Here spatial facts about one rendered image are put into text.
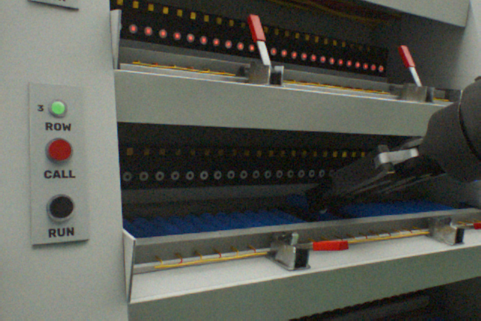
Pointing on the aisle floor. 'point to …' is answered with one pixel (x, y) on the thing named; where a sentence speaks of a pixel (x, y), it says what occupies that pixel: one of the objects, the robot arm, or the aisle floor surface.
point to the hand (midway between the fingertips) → (335, 194)
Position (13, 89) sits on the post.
